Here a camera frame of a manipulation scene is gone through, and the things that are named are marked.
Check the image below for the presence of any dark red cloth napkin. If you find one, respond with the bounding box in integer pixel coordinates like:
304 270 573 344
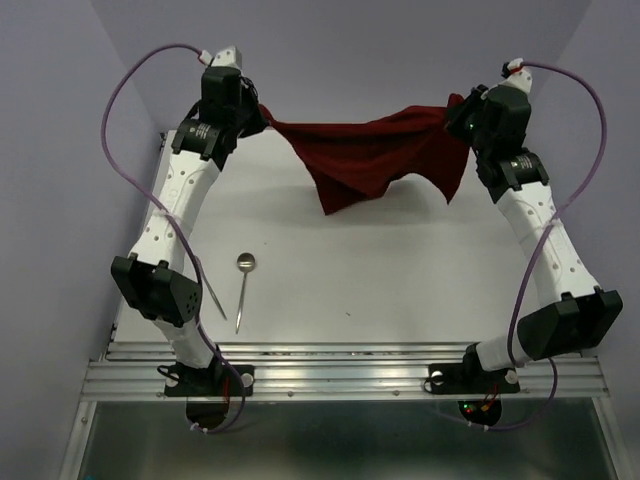
260 93 469 215

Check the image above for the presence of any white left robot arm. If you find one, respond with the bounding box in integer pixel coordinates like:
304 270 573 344
111 46 267 394

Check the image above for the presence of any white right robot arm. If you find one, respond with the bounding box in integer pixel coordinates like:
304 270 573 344
447 59 623 390

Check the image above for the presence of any silver metal spoon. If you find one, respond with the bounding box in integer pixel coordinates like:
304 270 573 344
235 252 257 334

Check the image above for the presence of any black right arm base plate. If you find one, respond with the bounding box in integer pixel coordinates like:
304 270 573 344
422 363 520 396

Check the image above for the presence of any aluminium front frame rail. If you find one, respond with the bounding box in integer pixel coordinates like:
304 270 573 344
81 342 609 403

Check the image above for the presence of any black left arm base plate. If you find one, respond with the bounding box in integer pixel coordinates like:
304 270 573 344
156 363 255 398

